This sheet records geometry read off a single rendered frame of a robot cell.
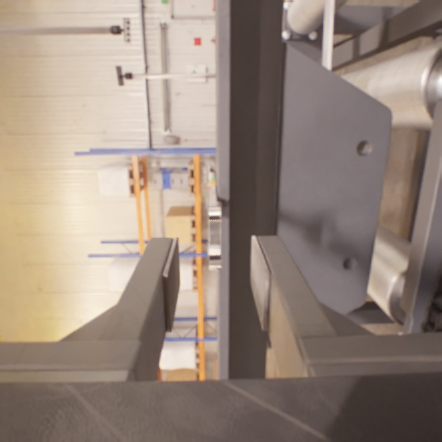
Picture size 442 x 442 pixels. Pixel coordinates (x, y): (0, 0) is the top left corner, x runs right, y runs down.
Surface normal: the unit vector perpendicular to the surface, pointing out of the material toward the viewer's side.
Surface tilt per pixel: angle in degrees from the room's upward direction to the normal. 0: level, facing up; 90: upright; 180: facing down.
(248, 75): 90
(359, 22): 90
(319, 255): 90
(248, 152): 90
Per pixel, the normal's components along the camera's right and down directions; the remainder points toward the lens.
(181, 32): 0.03, 0.29
